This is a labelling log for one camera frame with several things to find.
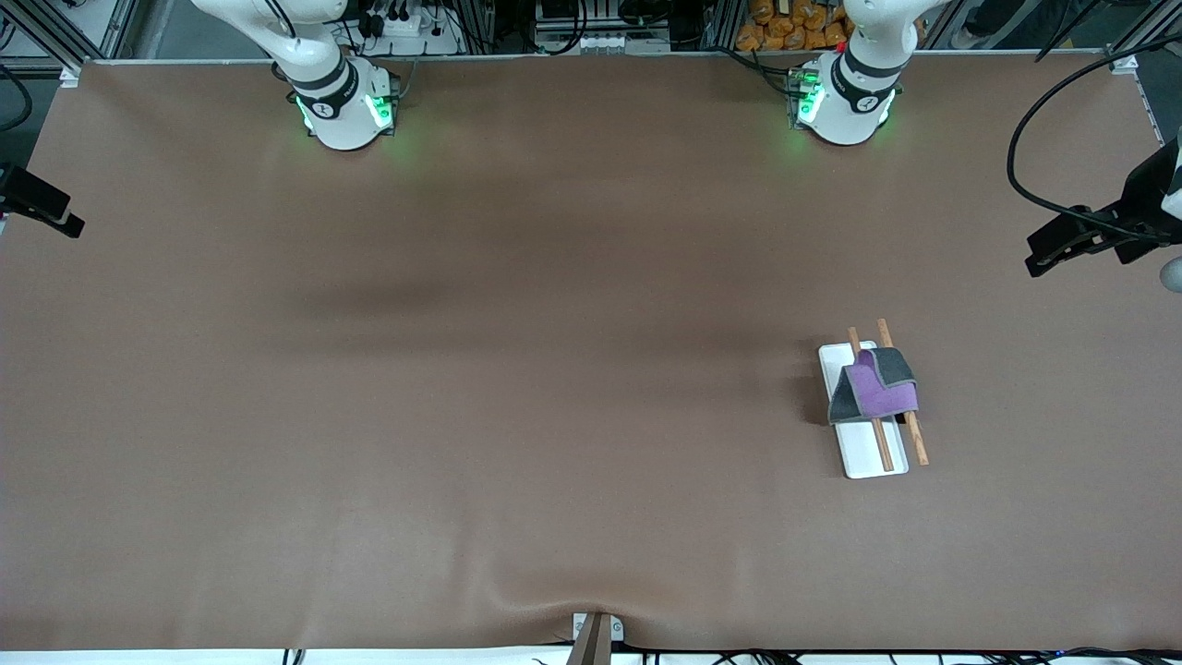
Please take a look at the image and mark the white connector strip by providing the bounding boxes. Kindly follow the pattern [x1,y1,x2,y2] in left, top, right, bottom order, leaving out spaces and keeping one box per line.
[536,30,672,56]

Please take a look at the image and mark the grey and purple towel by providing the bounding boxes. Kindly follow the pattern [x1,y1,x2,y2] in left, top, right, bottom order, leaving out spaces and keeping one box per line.
[826,346,921,427]

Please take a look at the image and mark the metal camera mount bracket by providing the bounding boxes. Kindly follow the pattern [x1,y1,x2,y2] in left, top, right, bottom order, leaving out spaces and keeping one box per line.
[565,612,625,665]

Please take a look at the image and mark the white rack with wooden rods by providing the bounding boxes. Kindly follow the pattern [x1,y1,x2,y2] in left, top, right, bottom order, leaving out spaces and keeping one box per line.
[818,318,930,480]

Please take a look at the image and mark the bag of orange items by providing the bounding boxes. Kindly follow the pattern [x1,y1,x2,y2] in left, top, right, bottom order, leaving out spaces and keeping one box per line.
[736,0,855,53]

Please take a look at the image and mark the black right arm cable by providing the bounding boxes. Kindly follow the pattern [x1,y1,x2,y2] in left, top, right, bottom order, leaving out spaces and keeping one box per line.
[0,63,34,133]

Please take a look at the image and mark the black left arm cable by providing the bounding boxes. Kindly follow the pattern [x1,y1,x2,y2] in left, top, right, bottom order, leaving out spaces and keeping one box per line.
[1006,35,1182,245]

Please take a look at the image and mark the aluminium frame profile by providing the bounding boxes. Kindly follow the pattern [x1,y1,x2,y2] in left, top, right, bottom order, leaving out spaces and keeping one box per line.
[0,0,139,73]
[1104,0,1182,75]

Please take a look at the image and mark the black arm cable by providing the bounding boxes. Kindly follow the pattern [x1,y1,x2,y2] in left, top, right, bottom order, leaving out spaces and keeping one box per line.
[0,63,34,133]
[1006,35,1182,245]

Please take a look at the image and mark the white power strip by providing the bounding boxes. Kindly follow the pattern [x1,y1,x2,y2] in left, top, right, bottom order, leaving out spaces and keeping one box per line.
[356,3,463,56]

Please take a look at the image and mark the brown table cover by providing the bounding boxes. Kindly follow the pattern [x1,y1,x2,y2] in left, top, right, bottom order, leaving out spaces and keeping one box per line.
[0,51,1182,653]

